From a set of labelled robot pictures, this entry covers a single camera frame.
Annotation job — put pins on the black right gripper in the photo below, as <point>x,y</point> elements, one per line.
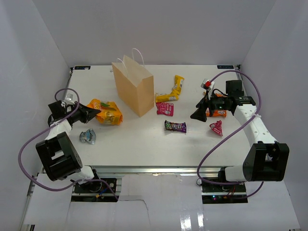
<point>200,114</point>

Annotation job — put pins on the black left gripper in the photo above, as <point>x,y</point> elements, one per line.
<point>87,113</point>

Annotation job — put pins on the large orange mango snack bag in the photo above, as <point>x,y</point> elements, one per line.
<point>109,112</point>

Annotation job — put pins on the silver blue snack packet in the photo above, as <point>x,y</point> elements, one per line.
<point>88,136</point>

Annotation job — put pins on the dark purple candy packet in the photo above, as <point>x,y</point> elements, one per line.
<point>178,127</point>

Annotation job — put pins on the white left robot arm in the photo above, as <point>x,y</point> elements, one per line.
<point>57,153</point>

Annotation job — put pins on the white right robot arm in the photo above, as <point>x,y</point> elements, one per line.
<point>267,158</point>

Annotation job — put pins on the brown paper bag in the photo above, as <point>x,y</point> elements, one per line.
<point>134,84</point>

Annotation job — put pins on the orange snack packet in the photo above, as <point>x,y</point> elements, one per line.
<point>216,113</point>

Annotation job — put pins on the small red triangular snack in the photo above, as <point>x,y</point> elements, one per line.
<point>217,127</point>

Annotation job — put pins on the pink square snack packet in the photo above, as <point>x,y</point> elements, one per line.
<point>164,108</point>

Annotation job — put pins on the yellow snack bar upper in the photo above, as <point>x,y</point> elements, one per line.
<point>178,82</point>

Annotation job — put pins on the yellow snack bar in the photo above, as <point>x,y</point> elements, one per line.
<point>173,96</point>
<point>178,82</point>

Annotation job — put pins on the yellow snack bar lower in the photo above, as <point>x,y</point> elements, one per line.
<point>173,96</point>

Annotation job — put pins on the white front cover sheet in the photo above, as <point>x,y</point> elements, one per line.
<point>162,203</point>

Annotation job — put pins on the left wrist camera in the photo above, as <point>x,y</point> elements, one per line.
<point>69,98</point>

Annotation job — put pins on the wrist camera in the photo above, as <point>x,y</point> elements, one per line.
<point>69,98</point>
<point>208,85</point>

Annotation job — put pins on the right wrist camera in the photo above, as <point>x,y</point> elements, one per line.
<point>208,85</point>

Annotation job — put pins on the aluminium front rail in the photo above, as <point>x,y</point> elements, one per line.
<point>144,170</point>

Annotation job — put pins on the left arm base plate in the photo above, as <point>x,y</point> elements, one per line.
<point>92,192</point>

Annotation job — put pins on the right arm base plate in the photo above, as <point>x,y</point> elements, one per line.
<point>220,194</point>

